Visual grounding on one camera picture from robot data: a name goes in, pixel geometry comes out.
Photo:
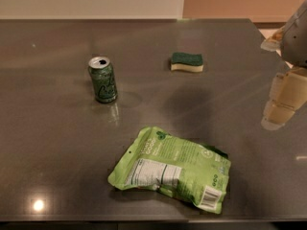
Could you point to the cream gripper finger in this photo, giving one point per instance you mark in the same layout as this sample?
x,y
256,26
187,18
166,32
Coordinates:
x,y
273,42
288,94

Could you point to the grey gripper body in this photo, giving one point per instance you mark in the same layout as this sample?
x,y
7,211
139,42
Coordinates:
x,y
295,42

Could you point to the green rice chip bag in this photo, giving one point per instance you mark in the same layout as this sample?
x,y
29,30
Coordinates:
x,y
175,167

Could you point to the green yellow sponge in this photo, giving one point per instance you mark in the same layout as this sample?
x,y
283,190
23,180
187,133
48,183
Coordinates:
x,y
186,62

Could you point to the green soda can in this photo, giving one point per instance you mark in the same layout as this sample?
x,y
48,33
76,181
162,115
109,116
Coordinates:
x,y
102,75

